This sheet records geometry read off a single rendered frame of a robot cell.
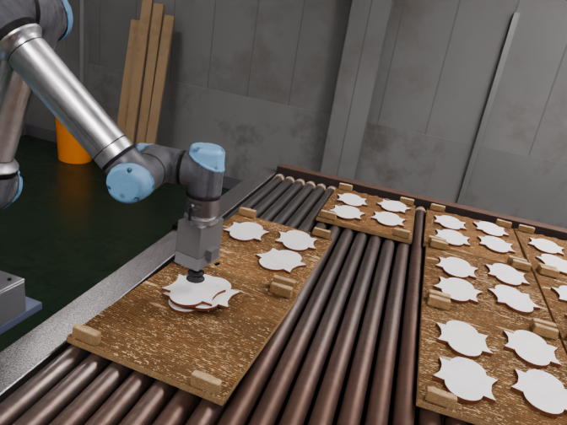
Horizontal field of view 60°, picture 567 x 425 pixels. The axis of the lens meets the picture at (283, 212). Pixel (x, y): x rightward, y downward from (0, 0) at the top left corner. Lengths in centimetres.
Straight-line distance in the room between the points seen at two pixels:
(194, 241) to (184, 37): 384
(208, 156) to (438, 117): 332
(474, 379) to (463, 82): 325
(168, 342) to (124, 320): 12
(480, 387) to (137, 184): 79
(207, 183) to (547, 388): 84
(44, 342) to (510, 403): 94
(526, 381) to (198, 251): 76
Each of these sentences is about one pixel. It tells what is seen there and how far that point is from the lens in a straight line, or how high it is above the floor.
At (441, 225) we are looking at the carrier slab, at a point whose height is 94.
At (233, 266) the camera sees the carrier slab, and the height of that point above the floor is 94.
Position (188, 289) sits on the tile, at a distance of 117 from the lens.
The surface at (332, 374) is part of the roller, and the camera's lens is 107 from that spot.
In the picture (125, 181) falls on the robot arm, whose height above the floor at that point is 127.
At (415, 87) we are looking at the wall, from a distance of 418.
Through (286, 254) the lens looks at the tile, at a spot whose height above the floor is 94.
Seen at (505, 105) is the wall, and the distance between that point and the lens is 420.
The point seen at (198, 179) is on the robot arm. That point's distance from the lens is 103.
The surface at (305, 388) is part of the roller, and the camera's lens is 102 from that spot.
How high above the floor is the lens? 158
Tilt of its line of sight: 21 degrees down
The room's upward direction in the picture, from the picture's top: 9 degrees clockwise
